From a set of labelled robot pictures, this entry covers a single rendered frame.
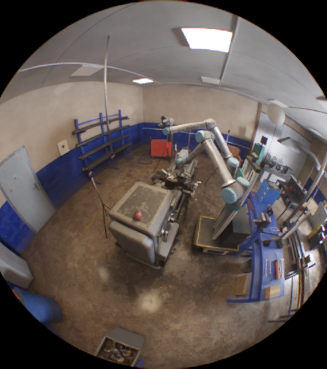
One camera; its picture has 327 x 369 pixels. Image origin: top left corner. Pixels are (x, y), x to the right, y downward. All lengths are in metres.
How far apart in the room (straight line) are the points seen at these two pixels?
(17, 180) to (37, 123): 1.42
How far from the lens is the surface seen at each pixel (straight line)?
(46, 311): 2.76
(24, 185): 3.54
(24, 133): 3.47
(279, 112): 4.37
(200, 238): 2.13
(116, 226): 1.06
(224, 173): 1.03
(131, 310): 2.26
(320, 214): 6.82
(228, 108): 5.74
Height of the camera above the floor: 2.16
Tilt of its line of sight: 38 degrees down
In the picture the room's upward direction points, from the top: 2 degrees clockwise
